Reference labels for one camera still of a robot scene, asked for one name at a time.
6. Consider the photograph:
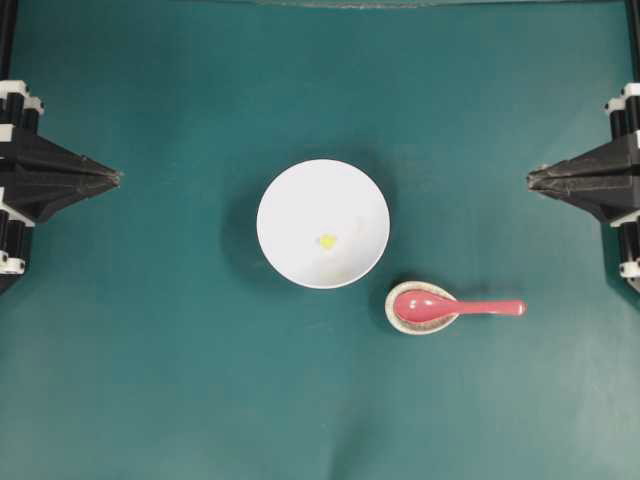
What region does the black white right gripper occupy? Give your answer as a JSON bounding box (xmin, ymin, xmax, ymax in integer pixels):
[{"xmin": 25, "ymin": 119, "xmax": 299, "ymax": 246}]
[{"xmin": 526, "ymin": 82, "xmax": 640, "ymax": 293}]

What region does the pink ceramic spoon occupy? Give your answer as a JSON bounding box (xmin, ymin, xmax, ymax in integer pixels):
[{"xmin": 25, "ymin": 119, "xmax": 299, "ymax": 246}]
[{"xmin": 393, "ymin": 290, "xmax": 527, "ymax": 323}]

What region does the black frame rail right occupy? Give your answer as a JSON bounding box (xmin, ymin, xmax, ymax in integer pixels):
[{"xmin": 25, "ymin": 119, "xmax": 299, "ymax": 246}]
[{"xmin": 624, "ymin": 0, "xmax": 640, "ymax": 83}]

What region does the black frame rail left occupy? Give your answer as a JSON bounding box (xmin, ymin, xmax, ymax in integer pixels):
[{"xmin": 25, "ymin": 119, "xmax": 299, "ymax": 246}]
[{"xmin": 0, "ymin": 0, "xmax": 18, "ymax": 80}]

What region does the speckled egg-shaped spoon rest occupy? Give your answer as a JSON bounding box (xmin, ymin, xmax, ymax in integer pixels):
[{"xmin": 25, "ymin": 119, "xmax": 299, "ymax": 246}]
[{"xmin": 385, "ymin": 281, "xmax": 458, "ymax": 336}]

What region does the white round bowl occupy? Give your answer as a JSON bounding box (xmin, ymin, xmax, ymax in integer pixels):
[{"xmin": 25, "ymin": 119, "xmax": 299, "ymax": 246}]
[{"xmin": 256, "ymin": 159, "xmax": 391, "ymax": 289}]

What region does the yellow hexagonal prism block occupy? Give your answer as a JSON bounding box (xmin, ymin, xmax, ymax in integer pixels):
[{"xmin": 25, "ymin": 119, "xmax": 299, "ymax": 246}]
[{"xmin": 318, "ymin": 234, "xmax": 336, "ymax": 250}]

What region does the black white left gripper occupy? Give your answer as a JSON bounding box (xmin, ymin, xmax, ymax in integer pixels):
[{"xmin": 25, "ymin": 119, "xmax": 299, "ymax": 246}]
[{"xmin": 0, "ymin": 79, "xmax": 124, "ymax": 296}]

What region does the black frame rail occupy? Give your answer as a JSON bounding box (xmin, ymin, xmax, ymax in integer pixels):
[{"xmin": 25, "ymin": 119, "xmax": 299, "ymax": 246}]
[
  {"xmin": 0, "ymin": 0, "xmax": 18, "ymax": 80},
  {"xmin": 624, "ymin": 0, "xmax": 640, "ymax": 83}
]

